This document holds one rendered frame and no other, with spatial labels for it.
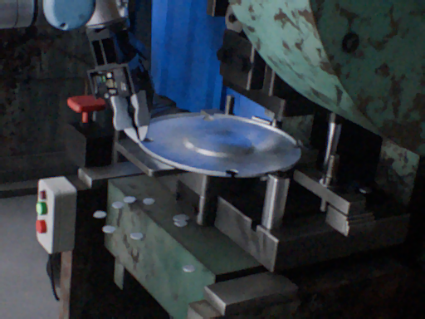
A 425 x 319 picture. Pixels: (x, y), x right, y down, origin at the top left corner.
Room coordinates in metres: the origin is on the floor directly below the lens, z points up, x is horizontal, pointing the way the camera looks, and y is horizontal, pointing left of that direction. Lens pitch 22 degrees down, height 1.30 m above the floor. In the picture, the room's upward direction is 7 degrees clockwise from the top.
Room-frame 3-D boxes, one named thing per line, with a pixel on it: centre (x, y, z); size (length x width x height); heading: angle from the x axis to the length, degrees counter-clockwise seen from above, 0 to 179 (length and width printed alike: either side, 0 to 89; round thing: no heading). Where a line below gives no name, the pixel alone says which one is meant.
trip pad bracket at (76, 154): (1.58, 0.25, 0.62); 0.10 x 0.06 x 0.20; 34
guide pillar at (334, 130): (1.42, -0.21, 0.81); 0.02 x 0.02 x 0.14; 34
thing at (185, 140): (1.38, -0.01, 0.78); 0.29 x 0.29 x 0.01
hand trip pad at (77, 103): (1.60, 0.26, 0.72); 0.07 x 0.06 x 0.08; 124
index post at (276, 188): (1.24, -0.11, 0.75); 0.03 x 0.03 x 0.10; 34
